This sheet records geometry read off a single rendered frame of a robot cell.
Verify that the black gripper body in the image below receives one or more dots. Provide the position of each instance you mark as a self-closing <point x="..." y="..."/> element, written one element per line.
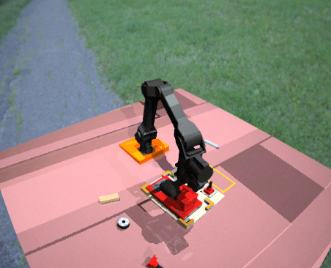
<point x="170" y="188"/>

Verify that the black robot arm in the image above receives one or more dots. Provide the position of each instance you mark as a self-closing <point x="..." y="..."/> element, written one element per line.
<point x="186" y="133"/>

